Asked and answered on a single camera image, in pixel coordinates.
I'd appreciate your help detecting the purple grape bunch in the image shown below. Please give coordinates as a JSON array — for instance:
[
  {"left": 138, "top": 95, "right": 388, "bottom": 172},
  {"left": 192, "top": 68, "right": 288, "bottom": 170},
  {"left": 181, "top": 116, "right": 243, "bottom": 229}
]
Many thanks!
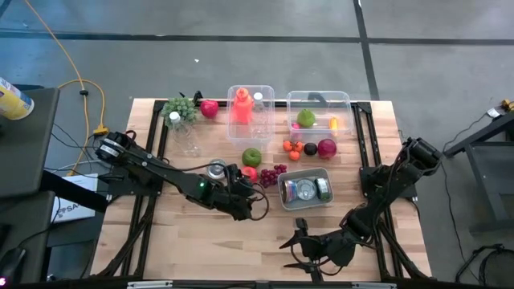
[{"left": 259, "top": 163, "right": 288, "bottom": 189}]

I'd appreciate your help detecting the light green pear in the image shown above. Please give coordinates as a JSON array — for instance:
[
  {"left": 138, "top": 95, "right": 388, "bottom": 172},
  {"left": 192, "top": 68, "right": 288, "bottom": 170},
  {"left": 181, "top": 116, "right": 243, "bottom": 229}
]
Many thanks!
[{"left": 296, "top": 108, "right": 316, "bottom": 129}]

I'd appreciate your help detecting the orange tomato cluster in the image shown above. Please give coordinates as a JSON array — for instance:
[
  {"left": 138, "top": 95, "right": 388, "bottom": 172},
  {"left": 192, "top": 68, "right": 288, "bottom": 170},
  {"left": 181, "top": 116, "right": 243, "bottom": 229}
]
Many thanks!
[{"left": 282, "top": 139, "right": 305, "bottom": 162}]

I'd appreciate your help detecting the green grape bunch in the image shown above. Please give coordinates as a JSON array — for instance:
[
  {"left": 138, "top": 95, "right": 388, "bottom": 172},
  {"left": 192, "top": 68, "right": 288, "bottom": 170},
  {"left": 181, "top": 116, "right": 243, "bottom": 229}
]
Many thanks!
[{"left": 161, "top": 96, "right": 198, "bottom": 128}]

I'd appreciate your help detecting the bright red apple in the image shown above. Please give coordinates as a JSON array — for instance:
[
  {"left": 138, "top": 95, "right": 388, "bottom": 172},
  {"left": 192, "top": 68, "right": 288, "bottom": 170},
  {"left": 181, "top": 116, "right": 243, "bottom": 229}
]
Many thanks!
[{"left": 242, "top": 165, "right": 259, "bottom": 184}]

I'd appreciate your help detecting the black mesh waste bin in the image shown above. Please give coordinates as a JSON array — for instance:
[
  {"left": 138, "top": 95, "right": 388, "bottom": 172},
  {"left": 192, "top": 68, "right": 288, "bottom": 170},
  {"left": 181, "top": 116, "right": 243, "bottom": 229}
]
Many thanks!
[{"left": 455, "top": 243, "right": 514, "bottom": 289}]

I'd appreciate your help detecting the yellow wipes canister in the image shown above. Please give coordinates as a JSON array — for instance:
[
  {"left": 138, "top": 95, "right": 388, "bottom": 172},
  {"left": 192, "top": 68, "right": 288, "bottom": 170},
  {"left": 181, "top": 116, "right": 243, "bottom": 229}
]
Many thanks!
[{"left": 0, "top": 75, "right": 35, "bottom": 121}]

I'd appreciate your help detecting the red pomegranate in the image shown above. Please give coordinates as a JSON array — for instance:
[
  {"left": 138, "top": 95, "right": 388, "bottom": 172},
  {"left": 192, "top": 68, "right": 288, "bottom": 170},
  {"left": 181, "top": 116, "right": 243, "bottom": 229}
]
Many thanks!
[{"left": 317, "top": 138, "right": 338, "bottom": 161}]

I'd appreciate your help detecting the black floor cable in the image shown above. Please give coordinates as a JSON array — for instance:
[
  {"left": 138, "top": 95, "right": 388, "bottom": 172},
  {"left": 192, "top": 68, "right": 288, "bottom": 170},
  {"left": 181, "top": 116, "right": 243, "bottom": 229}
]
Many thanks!
[
  {"left": 439, "top": 112, "right": 491, "bottom": 266},
  {"left": 51, "top": 120, "right": 118, "bottom": 174}
]

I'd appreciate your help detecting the white printed paper sheet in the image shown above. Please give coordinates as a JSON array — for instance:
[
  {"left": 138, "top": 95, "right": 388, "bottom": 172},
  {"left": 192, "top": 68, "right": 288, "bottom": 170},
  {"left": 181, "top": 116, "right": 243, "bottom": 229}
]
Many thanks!
[{"left": 51, "top": 173, "right": 100, "bottom": 224}]

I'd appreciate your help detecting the black side table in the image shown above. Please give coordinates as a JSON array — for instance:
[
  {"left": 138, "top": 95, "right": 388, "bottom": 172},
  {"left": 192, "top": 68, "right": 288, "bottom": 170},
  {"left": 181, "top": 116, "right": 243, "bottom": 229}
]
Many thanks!
[{"left": 443, "top": 113, "right": 514, "bottom": 236}]

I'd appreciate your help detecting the yellow extension cord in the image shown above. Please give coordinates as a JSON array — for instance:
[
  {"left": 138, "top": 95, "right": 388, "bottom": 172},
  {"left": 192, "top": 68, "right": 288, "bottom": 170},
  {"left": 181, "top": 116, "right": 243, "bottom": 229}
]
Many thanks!
[{"left": 22, "top": 0, "right": 110, "bottom": 177}]

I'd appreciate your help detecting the dark crimson apple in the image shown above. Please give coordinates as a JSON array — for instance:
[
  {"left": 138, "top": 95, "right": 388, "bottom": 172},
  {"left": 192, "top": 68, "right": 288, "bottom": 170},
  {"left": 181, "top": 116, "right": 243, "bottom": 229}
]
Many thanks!
[{"left": 200, "top": 99, "right": 220, "bottom": 119}]

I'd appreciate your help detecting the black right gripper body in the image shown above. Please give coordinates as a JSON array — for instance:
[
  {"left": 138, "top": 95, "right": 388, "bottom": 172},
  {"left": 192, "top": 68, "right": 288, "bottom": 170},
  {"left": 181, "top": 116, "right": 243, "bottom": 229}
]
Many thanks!
[{"left": 311, "top": 230, "right": 357, "bottom": 268}]

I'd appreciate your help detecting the orange plastic squeeze bottle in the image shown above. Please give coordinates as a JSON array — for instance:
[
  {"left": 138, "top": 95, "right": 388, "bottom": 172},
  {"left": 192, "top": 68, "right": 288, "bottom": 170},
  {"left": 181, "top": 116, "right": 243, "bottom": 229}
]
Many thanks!
[{"left": 232, "top": 87, "right": 255, "bottom": 124}]

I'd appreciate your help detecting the black aluminium rig frame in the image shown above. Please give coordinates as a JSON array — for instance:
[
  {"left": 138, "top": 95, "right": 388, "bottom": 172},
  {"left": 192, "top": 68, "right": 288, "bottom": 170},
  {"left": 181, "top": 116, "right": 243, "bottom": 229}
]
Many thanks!
[{"left": 90, "top": 98, "right": 433, "bottom": 289}]

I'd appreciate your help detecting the teal label tuna can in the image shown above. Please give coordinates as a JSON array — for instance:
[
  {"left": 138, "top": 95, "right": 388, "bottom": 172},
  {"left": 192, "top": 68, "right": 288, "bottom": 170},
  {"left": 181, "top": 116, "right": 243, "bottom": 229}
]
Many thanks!
[{"left": 314, "top": 177, "right": 332, "bottom": 201}]

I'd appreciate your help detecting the clear plastic bottle white cap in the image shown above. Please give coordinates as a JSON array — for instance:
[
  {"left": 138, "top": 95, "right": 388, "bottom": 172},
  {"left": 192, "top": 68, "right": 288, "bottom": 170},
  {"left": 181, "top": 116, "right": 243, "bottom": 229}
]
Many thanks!
[
  {"left": 168, "top": 111, "right": 202, "bottom": 158},
  {"left": 251, "top": 92, "right": 271, "bottom": 140}
]

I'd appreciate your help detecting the clear plastic storage bin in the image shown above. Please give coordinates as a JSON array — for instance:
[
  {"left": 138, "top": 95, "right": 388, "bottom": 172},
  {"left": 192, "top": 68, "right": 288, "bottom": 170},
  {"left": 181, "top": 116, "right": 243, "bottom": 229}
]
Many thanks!
[
  {"left": 285, "top": 90, "right": 354, "bottom": 145},
  {"left": 226, "top": 83, "right": 276, "bottom": 152}
]

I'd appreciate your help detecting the green apple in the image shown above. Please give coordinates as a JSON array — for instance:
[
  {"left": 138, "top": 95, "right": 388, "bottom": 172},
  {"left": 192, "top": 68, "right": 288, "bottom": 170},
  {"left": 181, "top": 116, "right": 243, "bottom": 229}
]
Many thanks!
[{"left": 241, "top": 147, "right": 263, "bottom": 169}]

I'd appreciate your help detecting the light grey plastic tray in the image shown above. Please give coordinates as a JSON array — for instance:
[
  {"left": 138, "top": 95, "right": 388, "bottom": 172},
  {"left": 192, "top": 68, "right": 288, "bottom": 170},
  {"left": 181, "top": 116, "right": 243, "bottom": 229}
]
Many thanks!
[{"left": 276, "top": 167, "right": 335, "bottom": 211}]

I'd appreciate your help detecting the olive label tin can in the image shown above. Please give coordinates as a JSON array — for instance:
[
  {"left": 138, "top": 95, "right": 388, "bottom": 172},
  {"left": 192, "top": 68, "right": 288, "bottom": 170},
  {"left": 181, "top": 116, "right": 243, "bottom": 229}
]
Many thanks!
[{"left": 206, "top": 159, "right": 228, "bottom": 181}]

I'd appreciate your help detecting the black computer mouse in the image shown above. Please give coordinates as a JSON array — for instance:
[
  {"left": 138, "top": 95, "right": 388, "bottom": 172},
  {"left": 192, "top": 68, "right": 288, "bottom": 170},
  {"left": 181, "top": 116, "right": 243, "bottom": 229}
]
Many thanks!
[{"left": 0, "top": 246, "right": 27, "bottom": 282}]

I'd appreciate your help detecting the Wild Planet tuna can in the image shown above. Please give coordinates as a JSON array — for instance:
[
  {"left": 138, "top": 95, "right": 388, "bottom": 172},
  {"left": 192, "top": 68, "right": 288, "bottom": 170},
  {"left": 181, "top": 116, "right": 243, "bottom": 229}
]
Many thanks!
[{"left": 280, "top": 179, "right": 299, "bottom": 204}]

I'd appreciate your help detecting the black desk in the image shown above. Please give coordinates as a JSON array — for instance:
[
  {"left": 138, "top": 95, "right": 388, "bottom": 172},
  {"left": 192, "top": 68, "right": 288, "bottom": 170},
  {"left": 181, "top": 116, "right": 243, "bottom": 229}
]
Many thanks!
[
  {"left": 0, "top": 86, "right": 61, "bottom": 198},
  {"left": 0, "top": 191, "right": 56, "bottom": 284}
]

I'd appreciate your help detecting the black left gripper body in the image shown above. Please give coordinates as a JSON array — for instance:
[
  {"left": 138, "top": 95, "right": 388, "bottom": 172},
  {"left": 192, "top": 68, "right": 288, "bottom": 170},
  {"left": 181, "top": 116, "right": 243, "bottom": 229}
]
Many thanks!
[{"left": 212, "top": 186, "right": 260, "bottom": 221}]

